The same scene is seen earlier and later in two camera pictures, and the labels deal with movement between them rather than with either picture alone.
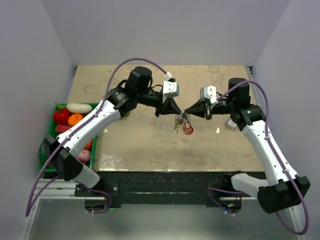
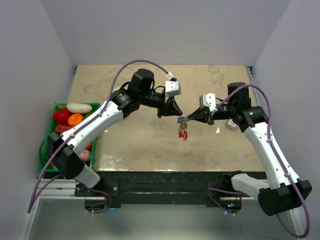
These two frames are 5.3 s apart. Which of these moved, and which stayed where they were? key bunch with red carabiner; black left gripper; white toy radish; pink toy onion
Moved: key bunch with red carabiner
Stayed: white toy radish; pink toy onion; black left gripper
